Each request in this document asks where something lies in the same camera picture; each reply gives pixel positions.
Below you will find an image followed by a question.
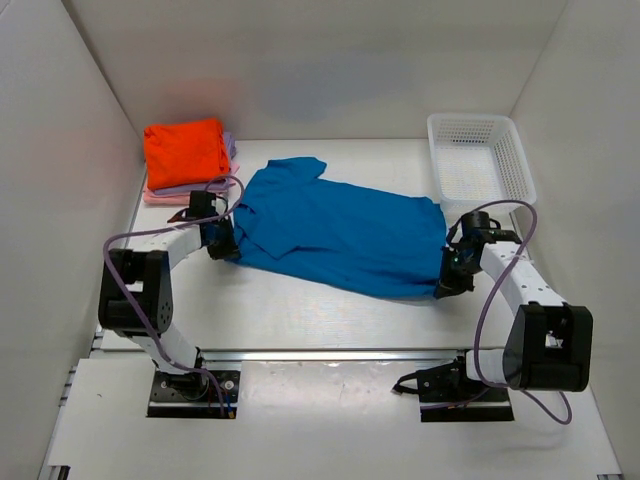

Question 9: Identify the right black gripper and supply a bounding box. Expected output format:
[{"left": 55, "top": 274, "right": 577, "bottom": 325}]
[{"left": 435, "top": 246, "right": 484, "bottom": 299}]

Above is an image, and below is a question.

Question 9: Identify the blue t shirt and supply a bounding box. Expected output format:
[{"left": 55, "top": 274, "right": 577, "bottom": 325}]
[{"left": 233, "top": 157, "right": 446, "bottom": 299}]

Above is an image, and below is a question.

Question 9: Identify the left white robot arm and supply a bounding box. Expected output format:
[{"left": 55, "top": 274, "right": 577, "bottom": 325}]
[{"left": 98, "top": 190, "right": 240, "bottom": 398}]

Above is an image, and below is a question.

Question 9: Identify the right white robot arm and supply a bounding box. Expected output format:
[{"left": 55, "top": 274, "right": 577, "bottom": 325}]
[{"left": 434, "top": 210, "right": 593, "bottom": 401}]

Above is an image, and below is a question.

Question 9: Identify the pink folded t shirt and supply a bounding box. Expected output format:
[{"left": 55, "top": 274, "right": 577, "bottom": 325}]
[{"left": 143, "top": 158, "right": 238, "bottom": 205}]

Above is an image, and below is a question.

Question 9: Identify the orange folded t shirt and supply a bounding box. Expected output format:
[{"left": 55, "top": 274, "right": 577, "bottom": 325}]
[{"left": 143, "top": 118, "right": 231, "bottom": 190}]

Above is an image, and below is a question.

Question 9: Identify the purple folded t shirt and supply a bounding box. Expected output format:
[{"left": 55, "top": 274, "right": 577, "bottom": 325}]
[{"left": 148, "top": 131, "right": 239, "bottom": 197}]

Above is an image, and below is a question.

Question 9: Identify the white plastic basket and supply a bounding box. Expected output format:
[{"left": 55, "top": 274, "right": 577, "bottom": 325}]
[{"left": 427, "top": 113, "right": 537, "bottom": 216}]

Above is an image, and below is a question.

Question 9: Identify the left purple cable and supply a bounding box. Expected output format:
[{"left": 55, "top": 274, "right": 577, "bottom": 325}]
[{"left": 102, "top": 174, "right": 247, "bottom": 419}]

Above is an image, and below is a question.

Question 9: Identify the purple cable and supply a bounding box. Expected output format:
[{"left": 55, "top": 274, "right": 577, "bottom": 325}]
[
  {"left": 102, "top": 174, "right": 247, "bottom": 419},
  {"left": 452, "top": 199, "right": 573, "bottom": 426}
]

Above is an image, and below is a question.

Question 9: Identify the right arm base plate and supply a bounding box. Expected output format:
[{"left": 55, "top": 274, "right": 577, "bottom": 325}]
[{"left": 392, "top": 356, "right": 514, "bottom": 423}]

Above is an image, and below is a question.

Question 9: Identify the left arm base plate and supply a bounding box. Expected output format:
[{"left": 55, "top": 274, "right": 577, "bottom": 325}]
[{"left": 147, "top": 362, "right": 241, "bottom": 420}]

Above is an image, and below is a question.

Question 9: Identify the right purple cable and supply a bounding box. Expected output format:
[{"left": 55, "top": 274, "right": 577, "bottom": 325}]
[{"left": 452, "top": 199, "right": 573, "bottom": 426}]

